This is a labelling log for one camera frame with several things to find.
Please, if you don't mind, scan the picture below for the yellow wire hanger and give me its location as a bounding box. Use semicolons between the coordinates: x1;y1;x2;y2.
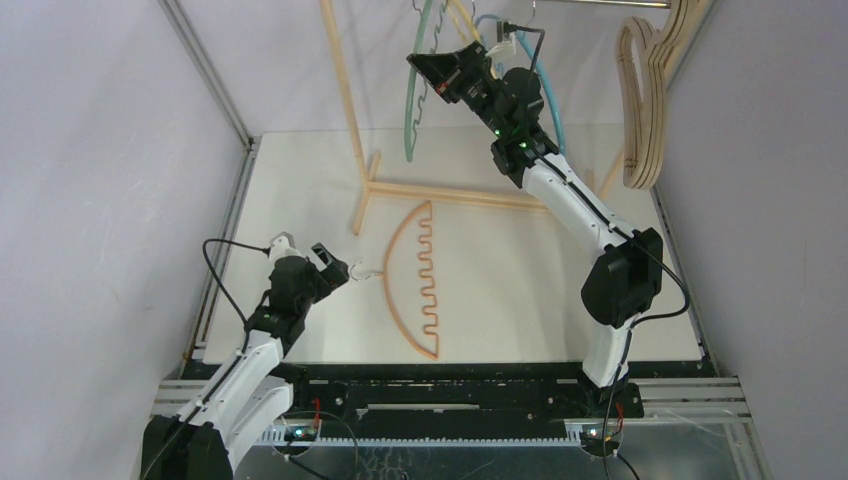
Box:
447;0;483;43

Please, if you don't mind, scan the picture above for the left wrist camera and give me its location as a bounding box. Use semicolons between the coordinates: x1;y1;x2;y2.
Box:
268;232;303;264

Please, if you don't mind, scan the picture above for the wooden clothes rack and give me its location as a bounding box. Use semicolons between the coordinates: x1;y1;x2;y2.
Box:
320;1;714;234

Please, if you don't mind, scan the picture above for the green wire hanger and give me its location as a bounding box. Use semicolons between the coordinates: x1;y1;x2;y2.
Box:
403;0;448;163

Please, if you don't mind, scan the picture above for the right circuit board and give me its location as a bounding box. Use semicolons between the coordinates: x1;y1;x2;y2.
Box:
580;427;620;446

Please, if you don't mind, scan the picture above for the left circuit board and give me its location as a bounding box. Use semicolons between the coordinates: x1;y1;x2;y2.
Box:
282;426;319;445

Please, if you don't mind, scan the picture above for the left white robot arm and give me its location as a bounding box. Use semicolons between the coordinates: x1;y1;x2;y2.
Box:
139;233;350;479

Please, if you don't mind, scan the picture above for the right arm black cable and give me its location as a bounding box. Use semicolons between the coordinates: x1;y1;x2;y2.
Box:
495;22;692;480

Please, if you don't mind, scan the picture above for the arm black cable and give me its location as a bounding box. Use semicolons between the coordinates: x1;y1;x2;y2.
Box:
139;238;274;480
495;22;692;480

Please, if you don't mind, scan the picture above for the circuit board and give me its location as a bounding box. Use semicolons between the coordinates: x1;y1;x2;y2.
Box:
282;426;319;445
580;427;620;446

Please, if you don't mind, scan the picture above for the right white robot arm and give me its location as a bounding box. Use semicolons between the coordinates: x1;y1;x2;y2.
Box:
406;42;663;416

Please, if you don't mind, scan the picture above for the orange wire hanger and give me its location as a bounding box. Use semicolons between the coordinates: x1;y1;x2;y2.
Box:
367;200;441;361

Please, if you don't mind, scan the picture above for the blue wire hanger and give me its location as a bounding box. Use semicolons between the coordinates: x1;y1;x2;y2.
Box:
472;0;567;155

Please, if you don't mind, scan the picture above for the beige plastic hanger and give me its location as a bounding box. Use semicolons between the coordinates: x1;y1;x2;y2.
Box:
613;16;664;189
637;1;700;190
619;16;670;191
622;1;693;190

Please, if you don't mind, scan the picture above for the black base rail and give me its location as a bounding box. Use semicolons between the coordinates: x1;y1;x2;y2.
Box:
270;362;645;442

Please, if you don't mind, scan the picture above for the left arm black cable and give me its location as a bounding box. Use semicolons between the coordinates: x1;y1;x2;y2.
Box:
139;238;274;480

